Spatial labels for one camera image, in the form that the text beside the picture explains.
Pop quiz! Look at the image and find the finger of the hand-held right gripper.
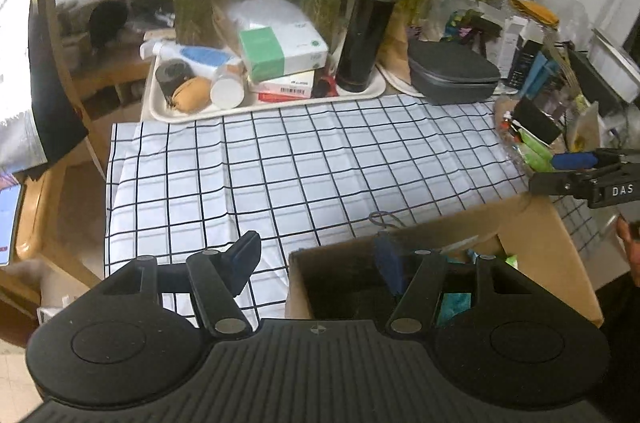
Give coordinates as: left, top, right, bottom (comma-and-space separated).
529, 172, 593, 196
550, 151, 626, 171

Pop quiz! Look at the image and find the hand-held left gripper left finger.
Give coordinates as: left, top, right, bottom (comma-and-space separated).
102, 230, 262, 339

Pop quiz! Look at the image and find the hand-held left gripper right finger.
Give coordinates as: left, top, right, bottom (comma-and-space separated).
374, 232, 516, 336

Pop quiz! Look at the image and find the brown cardboard box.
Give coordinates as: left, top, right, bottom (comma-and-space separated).
285, 193, 605, 329

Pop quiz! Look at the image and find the teal fluffy toy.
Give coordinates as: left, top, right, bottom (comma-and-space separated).
437, 293, 473, 326

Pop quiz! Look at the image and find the person's right hand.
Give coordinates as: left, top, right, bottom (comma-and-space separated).
615, 218, 640, 279

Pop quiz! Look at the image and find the clear bowl with sachets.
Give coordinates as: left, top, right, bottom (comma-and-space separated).
495, 95, 571, 176

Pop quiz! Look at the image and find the small black box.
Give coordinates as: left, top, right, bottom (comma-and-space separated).
512, 95, 563, 144

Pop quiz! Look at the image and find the white black checked tablecloth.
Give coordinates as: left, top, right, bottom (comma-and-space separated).
104, 95, 601, 319

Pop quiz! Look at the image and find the white pot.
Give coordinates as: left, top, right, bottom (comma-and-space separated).
587, 28, 640, 86

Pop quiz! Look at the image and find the white carton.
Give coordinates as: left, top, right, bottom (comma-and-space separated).
500, 15, 530, 76

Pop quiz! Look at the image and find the grey zip case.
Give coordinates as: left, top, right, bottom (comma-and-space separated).
407, 39, 501, 105

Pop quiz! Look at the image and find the yellow packet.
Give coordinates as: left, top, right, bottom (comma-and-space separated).
509, 0, 560, 28

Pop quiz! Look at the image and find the white plastic jar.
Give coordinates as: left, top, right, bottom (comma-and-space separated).
210, 68, 246, 110

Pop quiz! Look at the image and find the tan round pouch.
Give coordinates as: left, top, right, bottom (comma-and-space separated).
170, 76, 213, 112

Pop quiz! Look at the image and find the cream plastic tray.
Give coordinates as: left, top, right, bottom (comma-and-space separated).
141, 53, 387, 124

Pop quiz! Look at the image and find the red white flat box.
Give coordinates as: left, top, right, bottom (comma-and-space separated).
248, 70, 316, 101

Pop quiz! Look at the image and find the black tape roll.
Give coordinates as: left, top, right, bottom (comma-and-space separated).
155, 59, 193, 101

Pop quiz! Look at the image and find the white blue tube bottle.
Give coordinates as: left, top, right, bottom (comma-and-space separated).
140, 40, 246, 71

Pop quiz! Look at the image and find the green white tissue pack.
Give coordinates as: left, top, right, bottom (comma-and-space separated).
225, 0, 331, 84

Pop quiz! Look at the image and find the wooden side table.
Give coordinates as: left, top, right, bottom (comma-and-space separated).
0, 163, 106, 349

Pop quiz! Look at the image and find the brown paper bag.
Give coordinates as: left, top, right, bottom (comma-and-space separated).
376, 8, 421, 76

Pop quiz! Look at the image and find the black thermos bottle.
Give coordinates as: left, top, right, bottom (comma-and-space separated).
336, 0, 416, 94

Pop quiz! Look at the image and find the blue smartphone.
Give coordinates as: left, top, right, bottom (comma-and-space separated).
0, 183, 26, 268

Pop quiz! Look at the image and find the black fluffy ball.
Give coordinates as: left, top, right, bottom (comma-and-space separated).
89, 0, 132, 54

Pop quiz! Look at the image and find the silver reflector panel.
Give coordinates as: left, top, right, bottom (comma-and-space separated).
0, 0, 91, 174

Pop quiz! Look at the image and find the dark hair tie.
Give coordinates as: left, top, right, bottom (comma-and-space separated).
369, 210, 406, 231

